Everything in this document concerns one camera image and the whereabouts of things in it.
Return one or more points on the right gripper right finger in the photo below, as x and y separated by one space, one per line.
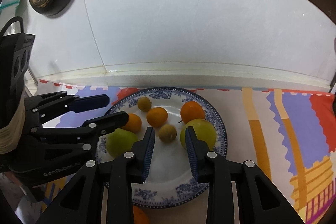
259 200

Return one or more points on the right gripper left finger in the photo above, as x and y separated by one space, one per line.
80 201

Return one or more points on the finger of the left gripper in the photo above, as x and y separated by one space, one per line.
43 108
88 132

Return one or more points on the large green apple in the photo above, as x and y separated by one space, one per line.
119 142
204 131

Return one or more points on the small orange mandarin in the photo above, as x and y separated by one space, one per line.
134 124
157 117

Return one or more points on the small brown passion fruit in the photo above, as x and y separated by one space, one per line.
144 104

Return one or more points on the large orange mandarin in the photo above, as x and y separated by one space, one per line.
140 216

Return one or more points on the colourful patterned tablecloth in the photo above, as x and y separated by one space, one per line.
290 135

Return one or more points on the blue white porcelain plate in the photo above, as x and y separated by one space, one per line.
170 182

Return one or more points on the green white paper towel pack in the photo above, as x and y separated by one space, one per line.
9 5

